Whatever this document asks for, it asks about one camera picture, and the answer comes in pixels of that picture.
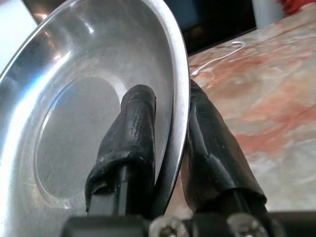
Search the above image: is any red fabric item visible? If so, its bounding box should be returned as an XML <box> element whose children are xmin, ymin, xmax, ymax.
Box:
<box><xmin>276</xmin><ymin>0</ymin><xmax>316</xmax><ymax>16</ymax></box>

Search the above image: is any thin white string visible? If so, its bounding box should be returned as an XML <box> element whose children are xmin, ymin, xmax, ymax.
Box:
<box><xmin>191</xmin><ymin>40</ymin><xmax>246</xmax><ymax>76</ymax></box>

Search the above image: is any white cylindrical container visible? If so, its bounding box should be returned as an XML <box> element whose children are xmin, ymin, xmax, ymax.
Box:
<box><xmin>255</xmin><ymin>0</ymin><xmax>283</xmax><ymax>28</ymax></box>

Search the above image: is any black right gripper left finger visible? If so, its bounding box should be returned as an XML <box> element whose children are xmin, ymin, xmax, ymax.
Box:
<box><xmin>84</xmin><ymin>84</ymin><xmax>158</xmax><ymax>217</ymax></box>

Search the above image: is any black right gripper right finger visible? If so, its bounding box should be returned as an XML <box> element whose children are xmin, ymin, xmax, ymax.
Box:
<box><xmin>181</xmin><ymin>78</ymin><xmax>270</xmax><ymax>215</ymax></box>

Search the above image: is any black cabinet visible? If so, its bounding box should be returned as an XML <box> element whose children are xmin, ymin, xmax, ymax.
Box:
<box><xmin>162</xmin><ymin>0</ymin><xmax>257</xmax><ymax>54</ymax></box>

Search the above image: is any shiny steel plate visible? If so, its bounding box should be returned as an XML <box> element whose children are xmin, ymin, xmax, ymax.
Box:
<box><xmin>0</xmin><ymin>0</ymin><xmax>191</xmax><ymax>219</ymax></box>

